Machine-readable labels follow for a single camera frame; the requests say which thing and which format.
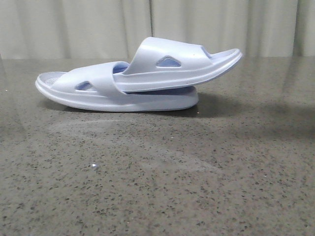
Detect light blue slipper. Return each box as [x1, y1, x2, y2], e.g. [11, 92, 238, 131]
[114, 37, 242, 92]
[35, 61, 198, 112]

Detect beige background curtain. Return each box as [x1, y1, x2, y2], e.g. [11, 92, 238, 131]
[0, 0, 315, 59]

